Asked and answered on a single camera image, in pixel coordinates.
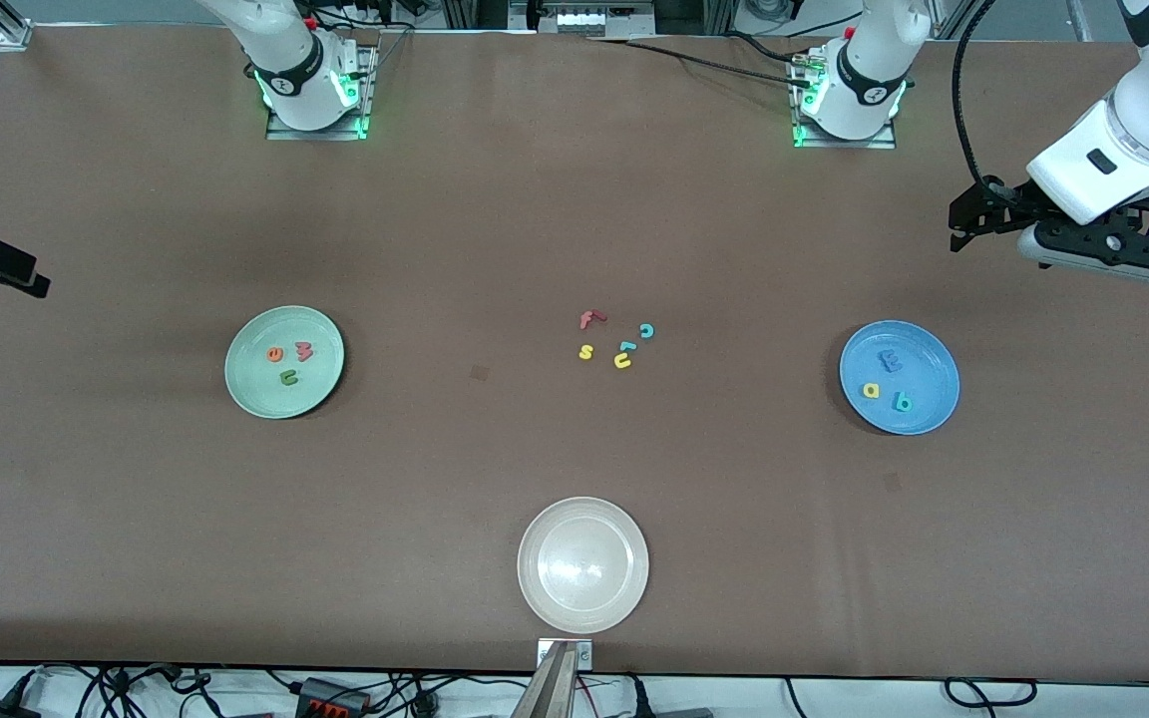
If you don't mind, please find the thick black table cable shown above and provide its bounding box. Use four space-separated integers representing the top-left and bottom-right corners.
584 38 815 89

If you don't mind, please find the blue plate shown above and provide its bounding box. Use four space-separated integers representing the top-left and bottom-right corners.
839 319 961 436

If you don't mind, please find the metal camera mount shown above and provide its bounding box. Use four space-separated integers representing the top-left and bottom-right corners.
513 638 593 718

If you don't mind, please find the green plate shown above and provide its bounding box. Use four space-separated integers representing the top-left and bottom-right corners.
224 305 346 420

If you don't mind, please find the aluminium frame post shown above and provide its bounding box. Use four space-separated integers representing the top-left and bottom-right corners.
0 0 34 51

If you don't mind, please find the grey control box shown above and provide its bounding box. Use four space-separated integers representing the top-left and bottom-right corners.
510 0 657 37

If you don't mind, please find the black orange power strip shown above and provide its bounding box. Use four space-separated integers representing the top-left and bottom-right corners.
293 676 372 717

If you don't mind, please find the black cable loop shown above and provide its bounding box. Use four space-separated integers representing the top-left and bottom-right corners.
942 676 1039 711

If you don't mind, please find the white plate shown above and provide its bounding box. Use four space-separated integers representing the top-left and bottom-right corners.
518 497 650 634

